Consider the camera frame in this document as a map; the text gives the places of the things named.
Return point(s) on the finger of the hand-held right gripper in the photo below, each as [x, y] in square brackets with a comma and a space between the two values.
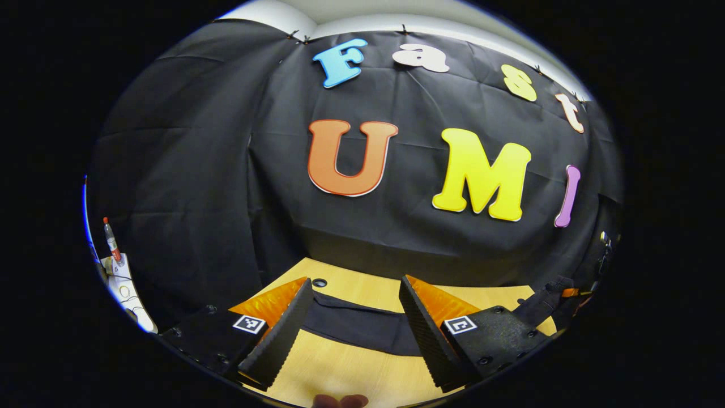
[544, 303]

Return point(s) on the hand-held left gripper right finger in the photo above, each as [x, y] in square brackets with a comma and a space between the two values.
[425, 334]

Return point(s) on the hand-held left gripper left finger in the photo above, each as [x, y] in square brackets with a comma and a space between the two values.
[289, 328]

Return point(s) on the dark jeans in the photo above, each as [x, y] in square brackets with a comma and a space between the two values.
[362, 326]

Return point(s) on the black backdrop cloth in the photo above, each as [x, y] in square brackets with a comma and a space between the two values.
[226, 170]

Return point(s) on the clear bottle red cap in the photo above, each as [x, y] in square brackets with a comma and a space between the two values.
[111, 241]

